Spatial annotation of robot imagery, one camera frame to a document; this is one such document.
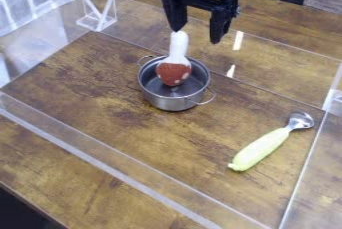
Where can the red white toy mushroom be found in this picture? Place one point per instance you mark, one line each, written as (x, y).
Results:
(174, 68)

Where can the clear acrylic bracket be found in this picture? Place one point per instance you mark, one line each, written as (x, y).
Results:
(96, 20)

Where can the small steel pot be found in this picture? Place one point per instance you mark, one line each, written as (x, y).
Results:
(178, 98)

